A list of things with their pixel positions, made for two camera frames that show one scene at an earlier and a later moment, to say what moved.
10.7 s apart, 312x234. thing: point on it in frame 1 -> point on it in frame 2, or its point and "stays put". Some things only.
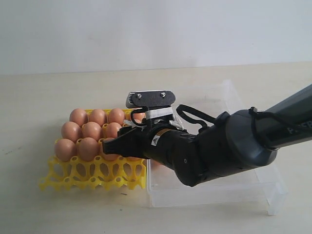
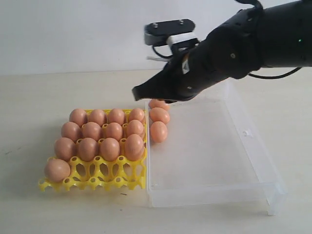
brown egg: [111, 130] stays put
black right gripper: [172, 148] -> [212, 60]
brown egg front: [65, 149] stays put
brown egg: [78, 116] stays put
